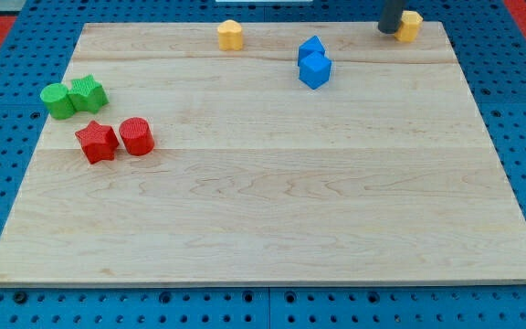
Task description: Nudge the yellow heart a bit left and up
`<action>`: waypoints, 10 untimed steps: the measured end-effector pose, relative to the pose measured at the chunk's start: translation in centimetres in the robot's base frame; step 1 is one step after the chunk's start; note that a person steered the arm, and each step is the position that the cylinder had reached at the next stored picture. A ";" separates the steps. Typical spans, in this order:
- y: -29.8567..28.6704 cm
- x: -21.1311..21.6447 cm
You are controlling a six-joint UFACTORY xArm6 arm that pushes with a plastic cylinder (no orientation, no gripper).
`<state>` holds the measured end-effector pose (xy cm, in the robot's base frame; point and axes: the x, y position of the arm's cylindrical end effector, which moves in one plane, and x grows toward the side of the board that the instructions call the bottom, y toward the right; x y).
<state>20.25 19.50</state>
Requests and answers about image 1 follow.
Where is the yellow heart block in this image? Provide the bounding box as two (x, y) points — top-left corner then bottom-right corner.
(216, 19), (244, 51)

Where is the blue cube block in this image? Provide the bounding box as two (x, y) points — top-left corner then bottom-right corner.
(299, 52), (332, 90)

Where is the blue pentagon block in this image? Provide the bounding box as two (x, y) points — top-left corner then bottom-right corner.
(298, 35), (325, 65)

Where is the red cylinder block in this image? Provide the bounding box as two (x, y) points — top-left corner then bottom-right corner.
(119, 117), (154, 156)

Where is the red star block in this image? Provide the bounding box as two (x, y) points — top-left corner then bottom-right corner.
(75, 121), (119, 165)

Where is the green star block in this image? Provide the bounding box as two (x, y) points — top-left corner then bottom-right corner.
(68, 74), (109, 114)

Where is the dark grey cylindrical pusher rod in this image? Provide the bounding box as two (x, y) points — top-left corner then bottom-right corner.
(377, 0), (406, 35)

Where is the yellow hexagon block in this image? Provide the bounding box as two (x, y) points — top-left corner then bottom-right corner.
(394, 10), (423, 43)

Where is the green cylinder block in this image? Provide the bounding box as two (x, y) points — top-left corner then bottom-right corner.
(40, 83), (76, 120)

